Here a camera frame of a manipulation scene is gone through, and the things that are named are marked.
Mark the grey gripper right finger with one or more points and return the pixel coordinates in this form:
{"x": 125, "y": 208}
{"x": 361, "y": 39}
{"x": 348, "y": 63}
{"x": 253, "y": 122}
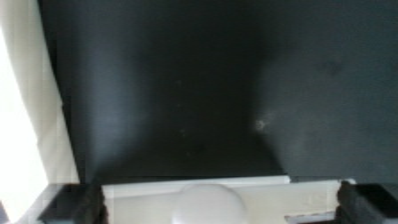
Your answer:
{"x": 368, "y": 205}

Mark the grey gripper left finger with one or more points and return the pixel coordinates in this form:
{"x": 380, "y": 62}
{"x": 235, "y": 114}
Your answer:
{"x": 77, "y": 206}

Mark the white drawer box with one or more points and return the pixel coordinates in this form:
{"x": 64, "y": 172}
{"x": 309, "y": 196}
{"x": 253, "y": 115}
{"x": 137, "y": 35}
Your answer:
{"x": 258, "y": 200}

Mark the white front barrier rail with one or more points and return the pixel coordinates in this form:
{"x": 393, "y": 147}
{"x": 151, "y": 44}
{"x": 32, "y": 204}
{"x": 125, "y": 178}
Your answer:
{"x": 36, "y": 156}

